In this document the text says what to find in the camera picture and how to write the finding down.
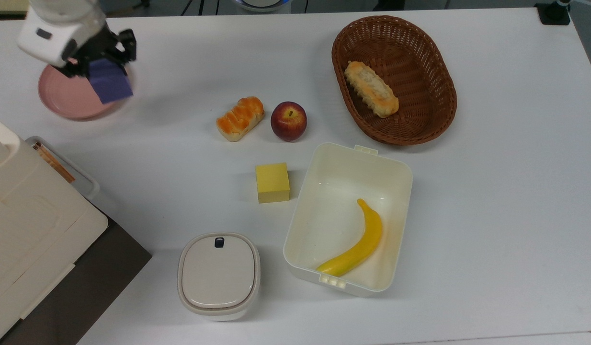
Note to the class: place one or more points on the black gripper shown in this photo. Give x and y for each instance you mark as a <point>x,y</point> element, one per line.
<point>96,48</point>

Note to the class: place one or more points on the purple foam cube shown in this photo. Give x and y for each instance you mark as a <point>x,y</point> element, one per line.
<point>111,81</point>

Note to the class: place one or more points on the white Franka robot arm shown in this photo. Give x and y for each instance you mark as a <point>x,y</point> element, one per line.
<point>56,33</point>

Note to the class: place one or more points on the pink plate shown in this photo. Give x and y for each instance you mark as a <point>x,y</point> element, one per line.
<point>68,98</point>

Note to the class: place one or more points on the yellow foam cube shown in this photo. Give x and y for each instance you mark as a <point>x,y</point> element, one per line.
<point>272,182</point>

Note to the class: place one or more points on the orange glazed toy bread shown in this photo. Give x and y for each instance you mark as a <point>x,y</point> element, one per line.
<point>240,119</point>

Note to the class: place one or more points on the red toy apple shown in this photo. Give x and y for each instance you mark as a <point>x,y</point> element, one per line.
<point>289,121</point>

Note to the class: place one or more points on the dark brown drawer unit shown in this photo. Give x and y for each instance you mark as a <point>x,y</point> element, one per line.
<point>99,273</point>

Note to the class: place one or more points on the small white lidded trash can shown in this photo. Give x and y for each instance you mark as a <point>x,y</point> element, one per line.
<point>219,275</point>

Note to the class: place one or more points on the long toasted toy bread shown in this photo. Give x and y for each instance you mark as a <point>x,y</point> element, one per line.
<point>371,88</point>

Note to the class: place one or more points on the white plastic container box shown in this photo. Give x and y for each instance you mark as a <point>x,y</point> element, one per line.
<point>343,191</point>

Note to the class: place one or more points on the yellow toy banana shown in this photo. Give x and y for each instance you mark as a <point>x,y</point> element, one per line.
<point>365,239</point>

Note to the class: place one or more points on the brown wicker basket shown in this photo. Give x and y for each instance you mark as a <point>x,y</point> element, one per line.
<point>420,115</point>

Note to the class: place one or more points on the black table clamp mount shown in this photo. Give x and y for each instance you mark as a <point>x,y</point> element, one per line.
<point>554,13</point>

